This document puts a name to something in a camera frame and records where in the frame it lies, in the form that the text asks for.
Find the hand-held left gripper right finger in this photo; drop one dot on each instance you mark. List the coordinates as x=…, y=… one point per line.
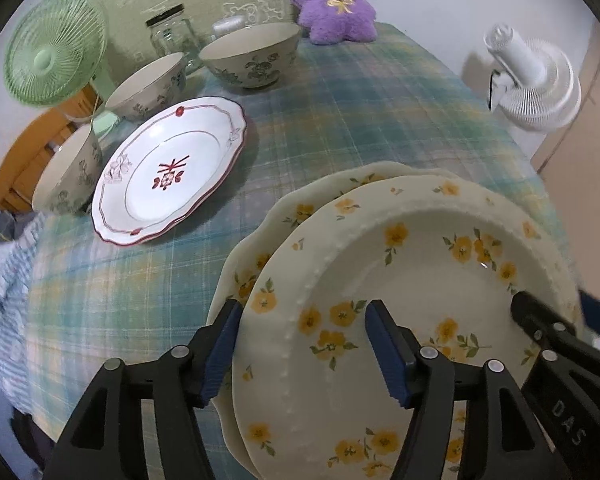
x=385, y=350

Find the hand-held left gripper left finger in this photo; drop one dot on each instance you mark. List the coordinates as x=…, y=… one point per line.
x=220, y=350

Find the yellow floral beaded-rim plate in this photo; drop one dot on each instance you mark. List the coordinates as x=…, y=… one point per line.
x=380, y=270

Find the yellow floral scalloped plate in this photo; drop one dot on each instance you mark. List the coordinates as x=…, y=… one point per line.
x=280, y=220

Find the large floral ceramic bowl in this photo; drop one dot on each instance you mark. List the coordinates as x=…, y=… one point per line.
x=250, y=67

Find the white plate with red trim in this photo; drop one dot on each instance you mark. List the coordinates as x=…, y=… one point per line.
x=180, y=140

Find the blue checked bear-print blanket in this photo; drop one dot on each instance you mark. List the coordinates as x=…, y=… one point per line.
x=5, y=280

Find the small floral ceramic bowl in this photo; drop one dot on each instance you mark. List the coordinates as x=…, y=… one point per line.
x=70, y=175
x=150, y=95

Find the plaid tablecloth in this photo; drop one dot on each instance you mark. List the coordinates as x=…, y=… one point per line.
x=330, y=120

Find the white fan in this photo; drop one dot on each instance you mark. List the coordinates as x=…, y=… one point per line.
x=530, y=85

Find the wooden bed headboard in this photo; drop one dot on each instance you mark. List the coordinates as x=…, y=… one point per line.
x=25, y=150

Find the glass jar with black lid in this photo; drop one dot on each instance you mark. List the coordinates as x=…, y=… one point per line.
x=172, y=35

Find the cotton swab container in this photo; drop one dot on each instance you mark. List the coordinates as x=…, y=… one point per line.
x=230, y=24

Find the purple plush toy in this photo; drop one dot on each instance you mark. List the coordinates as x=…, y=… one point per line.
x=330, y=15

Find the green desk fan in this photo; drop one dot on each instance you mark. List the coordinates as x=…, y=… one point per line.
x=55, y=45

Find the beige patterned wall mat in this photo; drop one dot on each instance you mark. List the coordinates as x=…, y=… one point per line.
x=130, y=10

